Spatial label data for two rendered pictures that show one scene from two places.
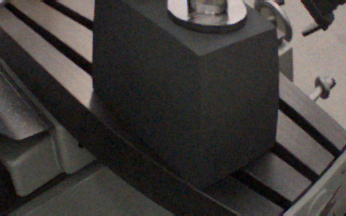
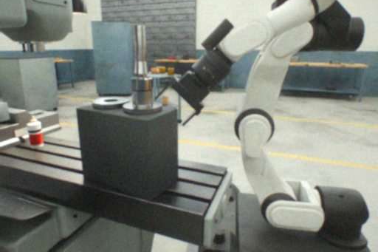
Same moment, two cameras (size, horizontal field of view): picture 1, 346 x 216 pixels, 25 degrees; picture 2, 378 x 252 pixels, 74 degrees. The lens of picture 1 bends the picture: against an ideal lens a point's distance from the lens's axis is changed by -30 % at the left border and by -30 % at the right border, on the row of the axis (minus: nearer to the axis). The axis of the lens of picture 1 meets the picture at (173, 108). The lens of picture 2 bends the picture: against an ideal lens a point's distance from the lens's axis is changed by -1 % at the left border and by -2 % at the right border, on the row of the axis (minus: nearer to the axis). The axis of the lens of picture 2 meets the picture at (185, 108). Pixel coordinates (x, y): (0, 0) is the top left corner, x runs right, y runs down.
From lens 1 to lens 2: 59 cm
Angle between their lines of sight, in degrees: 36
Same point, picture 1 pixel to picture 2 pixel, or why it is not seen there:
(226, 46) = (157, 117)
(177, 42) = (134, 120)
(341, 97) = not seen: hidden behind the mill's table
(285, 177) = (195, 188)
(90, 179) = (78, 239)
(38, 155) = (42, 231)
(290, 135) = (184, 174)
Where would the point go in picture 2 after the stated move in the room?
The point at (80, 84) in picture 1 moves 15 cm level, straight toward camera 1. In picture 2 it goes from (75, 177) to (88, 207)
